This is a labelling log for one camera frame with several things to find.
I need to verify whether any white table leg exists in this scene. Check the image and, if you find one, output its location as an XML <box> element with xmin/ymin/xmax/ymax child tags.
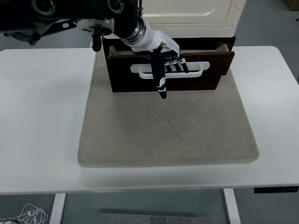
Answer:
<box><xmin>50</xmin><ymin>193</ymin><xmax>67</xmax><ymax>224</ymax></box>
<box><xmin>223</xmin><ymin>188</ymin><xmax>241</xmax><ymax>224</ymax></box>

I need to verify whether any beige fabric mat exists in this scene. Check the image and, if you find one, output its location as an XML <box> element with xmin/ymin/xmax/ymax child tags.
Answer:
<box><xmin>77</xmin><ymin>45</ymin><xmax>260</xmax><ymax>168</ymax></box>

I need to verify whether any brown cardboard box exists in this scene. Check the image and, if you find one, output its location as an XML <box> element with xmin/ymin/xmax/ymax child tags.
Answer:
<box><xmin>284</xmin><ymin>0</ymin><xmax>299</xmax><ymax>11</ymax></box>

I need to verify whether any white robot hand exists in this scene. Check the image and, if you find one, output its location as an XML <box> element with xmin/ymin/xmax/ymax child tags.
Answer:
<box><xmin>121</xmin><ymin>22</ymin><xmax>191</xmax><ymax>100</ymax></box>

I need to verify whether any dark drawer with white handle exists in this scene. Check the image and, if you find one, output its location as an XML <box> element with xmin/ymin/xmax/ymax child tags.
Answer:
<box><xmin>104</xmin><ymin>43</ymin><xmax>235</xmax><ymax>77</ymax></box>

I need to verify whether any white tangled cable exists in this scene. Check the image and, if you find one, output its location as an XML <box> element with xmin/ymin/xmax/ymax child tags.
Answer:
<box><xmin>14</xmin><ymin>203</ymin><xmax>49</xmax><ymax>224</ymax></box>

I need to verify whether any black table control panel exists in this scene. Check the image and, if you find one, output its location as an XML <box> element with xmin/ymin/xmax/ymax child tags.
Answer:
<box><xmin>254</xmin><ymin>186</ymin><xmax>299</xmax><ymax>194</ymax></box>

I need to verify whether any cream plastic cabinet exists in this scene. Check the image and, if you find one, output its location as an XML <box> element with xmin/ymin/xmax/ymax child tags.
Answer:
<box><xmin>102</xmin><ymin>0</ymin><xmax>246</xmax><ymax>39</ymax></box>

